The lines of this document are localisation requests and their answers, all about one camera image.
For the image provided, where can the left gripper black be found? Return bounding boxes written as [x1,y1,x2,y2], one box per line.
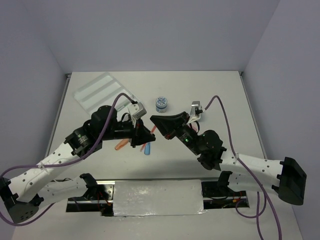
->
[100,114,156,148]

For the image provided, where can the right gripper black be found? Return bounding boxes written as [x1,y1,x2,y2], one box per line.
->
[148,112,201,156]

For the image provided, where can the orange thin pen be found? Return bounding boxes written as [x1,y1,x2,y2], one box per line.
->
[140,125,157,152]

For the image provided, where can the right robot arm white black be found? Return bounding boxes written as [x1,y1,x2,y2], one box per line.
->
[150,112,307,206]

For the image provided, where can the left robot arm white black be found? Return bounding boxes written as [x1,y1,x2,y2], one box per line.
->
[0,102,156,226]

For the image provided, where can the blue translucent cap case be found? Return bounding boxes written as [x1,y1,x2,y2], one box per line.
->
[144,142,151,156]

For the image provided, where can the orange translucent cap case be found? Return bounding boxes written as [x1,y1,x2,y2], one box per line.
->
[114,139,129,151]

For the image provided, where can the blue white round jar left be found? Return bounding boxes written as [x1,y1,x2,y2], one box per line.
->
[155,96,168,113]

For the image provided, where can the white compartment tray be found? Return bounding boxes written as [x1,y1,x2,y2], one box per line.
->
[73,72,139,115]

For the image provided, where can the silver foil covered panel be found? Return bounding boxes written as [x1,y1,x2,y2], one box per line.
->
[113,179,205,217]

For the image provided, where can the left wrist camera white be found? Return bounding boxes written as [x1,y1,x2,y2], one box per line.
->
[128,102,147,120]

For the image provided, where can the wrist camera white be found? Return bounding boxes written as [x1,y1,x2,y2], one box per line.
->
[128,102,147,120]
[187,101,206,124]

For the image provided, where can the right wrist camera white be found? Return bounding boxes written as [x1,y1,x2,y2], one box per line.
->
[187,101,206,124]

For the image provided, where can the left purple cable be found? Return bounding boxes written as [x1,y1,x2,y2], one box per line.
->
[0,93,137,227]

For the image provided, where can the purple cable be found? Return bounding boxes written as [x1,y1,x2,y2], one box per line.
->
[0,93,137,227]
[204,95,283,240]

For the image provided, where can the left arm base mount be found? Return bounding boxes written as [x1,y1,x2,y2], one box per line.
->
[65,180,115,217]

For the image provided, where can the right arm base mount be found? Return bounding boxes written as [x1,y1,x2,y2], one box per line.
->
[201,181,249,210]

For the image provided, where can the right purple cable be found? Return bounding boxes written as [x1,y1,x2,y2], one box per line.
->
[204,95,283,240]

